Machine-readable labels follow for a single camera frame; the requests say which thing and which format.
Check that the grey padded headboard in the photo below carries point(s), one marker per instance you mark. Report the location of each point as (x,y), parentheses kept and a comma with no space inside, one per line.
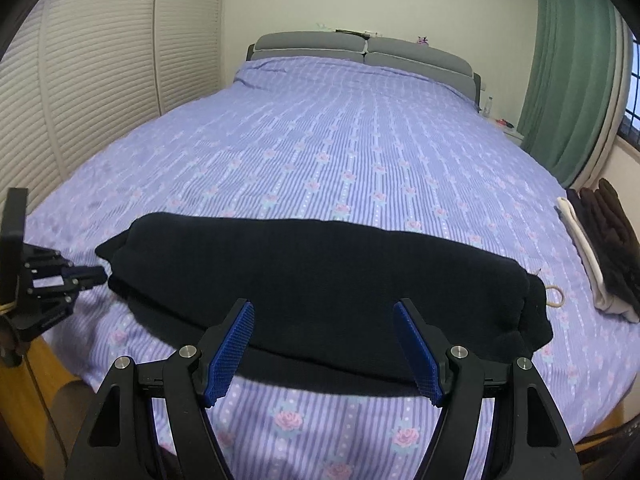
(418,59)

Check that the white folded garment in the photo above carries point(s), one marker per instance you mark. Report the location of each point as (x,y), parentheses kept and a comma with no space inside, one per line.
(603,299)

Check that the black folded garment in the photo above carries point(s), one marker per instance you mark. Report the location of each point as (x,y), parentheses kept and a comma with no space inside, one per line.
(582,215)

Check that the purple floral bed sheet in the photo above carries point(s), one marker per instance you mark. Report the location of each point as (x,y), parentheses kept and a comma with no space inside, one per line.
(315,138)

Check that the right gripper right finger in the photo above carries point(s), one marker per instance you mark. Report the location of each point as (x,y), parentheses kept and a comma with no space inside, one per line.
(528,438)

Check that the white louvered wardrobe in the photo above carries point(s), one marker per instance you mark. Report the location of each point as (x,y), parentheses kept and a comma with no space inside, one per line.
(80,74)

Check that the white nightstand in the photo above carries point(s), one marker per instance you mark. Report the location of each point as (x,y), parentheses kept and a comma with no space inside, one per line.
(509,130)

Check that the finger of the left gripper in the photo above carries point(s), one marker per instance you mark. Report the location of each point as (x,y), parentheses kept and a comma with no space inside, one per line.
(84,277)

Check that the black fleece pants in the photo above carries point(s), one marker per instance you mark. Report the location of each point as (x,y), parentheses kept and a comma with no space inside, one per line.
(323,293)

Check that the brown folded garment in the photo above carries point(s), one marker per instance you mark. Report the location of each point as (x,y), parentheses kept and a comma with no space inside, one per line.
(618,246)

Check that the barred window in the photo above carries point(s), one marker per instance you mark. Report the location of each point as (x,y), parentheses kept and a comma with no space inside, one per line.
(629,128)

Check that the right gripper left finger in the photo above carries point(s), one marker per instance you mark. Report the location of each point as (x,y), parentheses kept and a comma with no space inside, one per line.
(117,439)

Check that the clear bottle on nightstand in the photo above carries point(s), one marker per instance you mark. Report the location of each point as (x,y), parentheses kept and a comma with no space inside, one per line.
(487,106)

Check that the green curtain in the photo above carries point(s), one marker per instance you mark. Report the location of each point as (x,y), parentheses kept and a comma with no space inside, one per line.
(570,84)

